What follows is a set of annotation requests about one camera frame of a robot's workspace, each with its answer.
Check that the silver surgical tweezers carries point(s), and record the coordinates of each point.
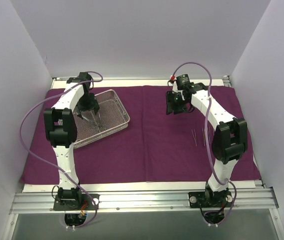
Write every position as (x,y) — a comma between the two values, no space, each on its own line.
(209,133)

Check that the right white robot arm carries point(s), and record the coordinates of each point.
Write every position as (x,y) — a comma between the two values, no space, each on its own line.
(230,139)

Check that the metal mesh instrument tray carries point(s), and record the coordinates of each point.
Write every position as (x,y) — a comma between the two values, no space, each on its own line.
(114,117)

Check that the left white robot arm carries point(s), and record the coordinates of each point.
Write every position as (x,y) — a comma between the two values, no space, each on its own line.
(61,132)

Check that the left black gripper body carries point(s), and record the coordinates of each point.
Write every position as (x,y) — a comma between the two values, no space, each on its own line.
(89,108)

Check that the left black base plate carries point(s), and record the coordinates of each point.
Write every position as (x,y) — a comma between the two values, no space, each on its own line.
(85,203)

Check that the silver surgical scissors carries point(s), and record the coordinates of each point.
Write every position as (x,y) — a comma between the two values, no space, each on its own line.
(87,116)

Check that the purple cloth wrap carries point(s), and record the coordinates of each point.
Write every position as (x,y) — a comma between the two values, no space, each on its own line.
(155,147)

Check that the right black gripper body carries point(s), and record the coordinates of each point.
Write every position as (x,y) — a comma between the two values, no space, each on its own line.
(170,103)

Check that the aluminium front rail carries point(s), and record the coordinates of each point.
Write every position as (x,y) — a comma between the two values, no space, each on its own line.
(143,201)

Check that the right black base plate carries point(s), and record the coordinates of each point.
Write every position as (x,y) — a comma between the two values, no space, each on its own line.
(207,199)

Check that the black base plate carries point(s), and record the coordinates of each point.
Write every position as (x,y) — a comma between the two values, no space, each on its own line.
(207,199)
(85,203)

